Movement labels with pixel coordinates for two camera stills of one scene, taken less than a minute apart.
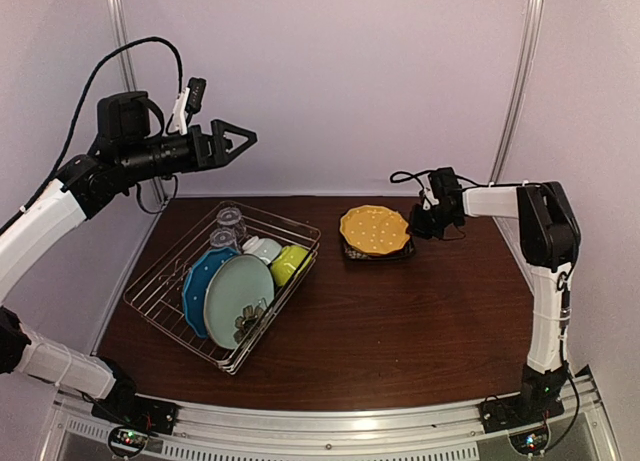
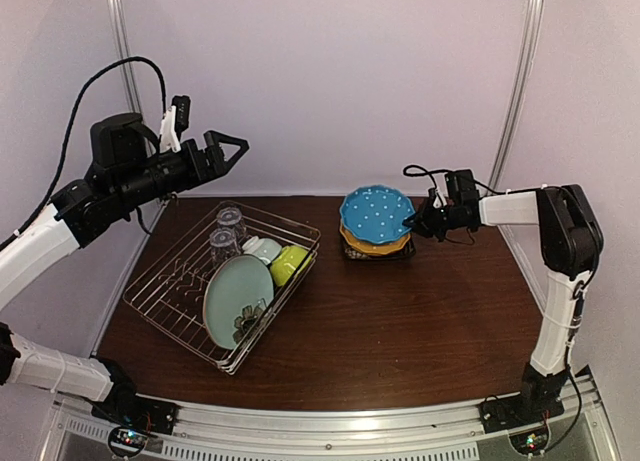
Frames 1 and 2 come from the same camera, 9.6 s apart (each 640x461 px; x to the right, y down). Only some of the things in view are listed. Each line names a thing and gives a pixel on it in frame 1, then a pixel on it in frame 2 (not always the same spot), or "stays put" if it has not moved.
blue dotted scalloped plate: [196, 285] to [375, 213]
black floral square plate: [407, 251] stays put
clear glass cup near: [223, 237] stays put
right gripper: [418, 226] stays put
